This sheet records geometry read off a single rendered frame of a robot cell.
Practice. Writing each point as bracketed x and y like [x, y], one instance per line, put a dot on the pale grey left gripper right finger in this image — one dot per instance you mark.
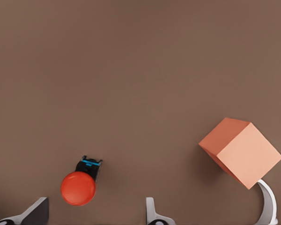
[150, 211]

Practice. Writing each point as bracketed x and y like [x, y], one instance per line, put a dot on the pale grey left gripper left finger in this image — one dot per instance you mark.
[35, 214]

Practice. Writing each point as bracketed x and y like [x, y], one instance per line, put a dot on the red button with black base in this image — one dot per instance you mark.
[77, 188]

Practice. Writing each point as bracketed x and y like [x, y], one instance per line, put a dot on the salmon pink cube box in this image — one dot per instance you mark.
[242, 154]

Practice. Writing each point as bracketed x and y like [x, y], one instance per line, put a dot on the white curved stand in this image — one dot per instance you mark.
[269, 201]

